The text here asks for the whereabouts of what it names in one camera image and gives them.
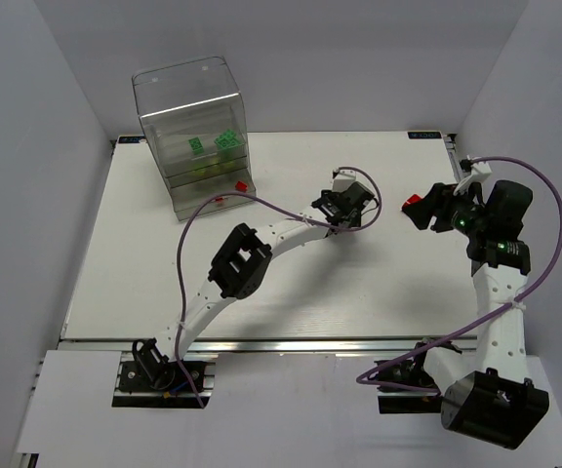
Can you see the large red lego brick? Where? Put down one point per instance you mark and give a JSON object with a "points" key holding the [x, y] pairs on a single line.
{"points": [[412, 200]]}

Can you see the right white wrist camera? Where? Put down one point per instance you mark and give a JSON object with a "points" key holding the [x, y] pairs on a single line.
{"points": [[472, 172]]}

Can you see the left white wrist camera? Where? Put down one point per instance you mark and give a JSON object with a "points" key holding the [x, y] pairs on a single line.
{"points": [[342, 180]]}

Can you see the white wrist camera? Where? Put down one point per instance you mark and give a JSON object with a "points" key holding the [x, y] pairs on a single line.
{"points": [[342, 180], [472, 172]]}

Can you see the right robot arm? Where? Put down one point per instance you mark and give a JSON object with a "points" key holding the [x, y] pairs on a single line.
{"points": [[490, 397]]}

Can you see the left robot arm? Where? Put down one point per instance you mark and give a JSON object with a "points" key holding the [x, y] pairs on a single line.
{"points": [[238, 267]]}

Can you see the green long lego brick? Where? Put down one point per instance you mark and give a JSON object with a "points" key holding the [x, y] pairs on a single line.
{"points": [[228, 140]]}

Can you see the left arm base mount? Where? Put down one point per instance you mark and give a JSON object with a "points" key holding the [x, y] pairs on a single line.
{"points": [[148, 380]]}

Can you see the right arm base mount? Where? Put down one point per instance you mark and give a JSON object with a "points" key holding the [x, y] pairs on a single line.
{"points": [[411, 387]]}

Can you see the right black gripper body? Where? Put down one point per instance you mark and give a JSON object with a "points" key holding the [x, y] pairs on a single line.
{"points": [[440, 207]]}

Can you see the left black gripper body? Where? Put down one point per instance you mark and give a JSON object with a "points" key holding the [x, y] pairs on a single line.
{"points": [[333, 208]]}

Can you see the green square lego brick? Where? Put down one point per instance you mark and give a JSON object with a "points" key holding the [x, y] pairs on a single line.
{"points": [[196, 145]]}

